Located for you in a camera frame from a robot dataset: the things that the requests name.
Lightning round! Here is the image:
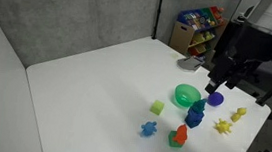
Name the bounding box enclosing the green toy block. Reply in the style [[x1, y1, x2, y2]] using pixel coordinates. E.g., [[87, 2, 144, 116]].
[[166, 129, 185, 149]]

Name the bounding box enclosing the blue storage bin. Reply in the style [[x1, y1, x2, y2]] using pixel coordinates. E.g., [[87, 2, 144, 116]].
[[176, 8, 213, 31]]

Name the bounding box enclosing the blue toy block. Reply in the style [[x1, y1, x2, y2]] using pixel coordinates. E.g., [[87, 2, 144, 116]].
[[183, 107, 206, 131]]

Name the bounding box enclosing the green plastic bowl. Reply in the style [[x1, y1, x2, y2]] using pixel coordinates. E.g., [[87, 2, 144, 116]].
[[172, 82, 203, 110]]

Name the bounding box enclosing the yellow duck toy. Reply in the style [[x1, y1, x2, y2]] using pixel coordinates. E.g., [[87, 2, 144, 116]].
[[229, 105, 249, 125]]

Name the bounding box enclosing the grey metal plate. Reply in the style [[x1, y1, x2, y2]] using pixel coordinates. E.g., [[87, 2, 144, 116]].
[[176, 54, 206, 74]]

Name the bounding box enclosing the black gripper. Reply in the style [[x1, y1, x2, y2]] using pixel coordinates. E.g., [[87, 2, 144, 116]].
[[204, 53, 246, 98]]

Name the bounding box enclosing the red storage bin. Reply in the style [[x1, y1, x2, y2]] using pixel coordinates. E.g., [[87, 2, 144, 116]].
[[209, 5, 226, 23]]

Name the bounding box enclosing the yellow spiky star toy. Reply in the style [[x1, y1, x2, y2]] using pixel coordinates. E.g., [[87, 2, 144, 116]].
[[213, 117, 234, 136]]

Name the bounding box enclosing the green storage bin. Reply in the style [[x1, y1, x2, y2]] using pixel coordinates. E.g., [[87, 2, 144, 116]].
[[198, 6, 220, 24]]

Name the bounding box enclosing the wooden toy shelf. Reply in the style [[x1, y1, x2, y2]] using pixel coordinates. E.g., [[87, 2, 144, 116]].
[[168, 1, 231, 62]]

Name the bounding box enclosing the light blue toy figure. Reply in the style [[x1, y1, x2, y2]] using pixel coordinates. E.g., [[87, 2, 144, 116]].
[[139, 120, 159, 139]]

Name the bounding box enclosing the yellow-green cube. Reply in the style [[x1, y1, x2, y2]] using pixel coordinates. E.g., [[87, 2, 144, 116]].
[[148, 98, 166, 117]]

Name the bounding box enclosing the black tripod pole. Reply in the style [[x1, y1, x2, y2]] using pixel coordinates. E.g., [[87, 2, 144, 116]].
[[151, 0, 164, 41]]

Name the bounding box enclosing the purple spiky ball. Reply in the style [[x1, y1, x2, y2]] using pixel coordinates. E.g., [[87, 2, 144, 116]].
[[206, 90, 226, 109]]

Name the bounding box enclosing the orange toy figure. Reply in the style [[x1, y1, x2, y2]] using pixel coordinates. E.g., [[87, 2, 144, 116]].
[[173, 122, 191, 146]]

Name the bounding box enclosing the teal blue toy figure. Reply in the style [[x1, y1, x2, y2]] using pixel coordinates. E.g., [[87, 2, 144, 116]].
[[191, 97, 208, 115]]

